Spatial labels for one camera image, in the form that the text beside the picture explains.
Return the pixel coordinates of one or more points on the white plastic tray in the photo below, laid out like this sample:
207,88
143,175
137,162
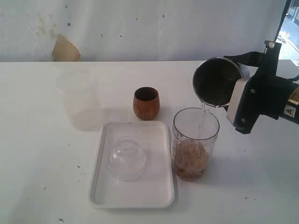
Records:
154,189

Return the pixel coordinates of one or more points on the clear plastic dome lid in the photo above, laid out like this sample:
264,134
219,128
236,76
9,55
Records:
127,160

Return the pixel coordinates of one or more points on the stainless steel cup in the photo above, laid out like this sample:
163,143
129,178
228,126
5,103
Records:
214,80

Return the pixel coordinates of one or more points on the brown wooden cup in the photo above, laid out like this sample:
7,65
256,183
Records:
146,103

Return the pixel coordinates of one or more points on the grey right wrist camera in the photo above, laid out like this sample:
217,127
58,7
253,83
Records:
236,99

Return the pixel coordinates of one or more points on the dark window frame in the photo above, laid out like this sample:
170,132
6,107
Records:
284,12

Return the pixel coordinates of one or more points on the clear plastic shaker cup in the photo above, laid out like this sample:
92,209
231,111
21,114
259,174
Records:
194,133

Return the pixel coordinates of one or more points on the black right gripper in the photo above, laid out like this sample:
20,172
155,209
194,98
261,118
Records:
266,93

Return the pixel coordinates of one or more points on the translucent plastic container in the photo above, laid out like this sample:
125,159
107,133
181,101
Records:
79,91

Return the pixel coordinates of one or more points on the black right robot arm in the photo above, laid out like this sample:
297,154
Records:
264,93

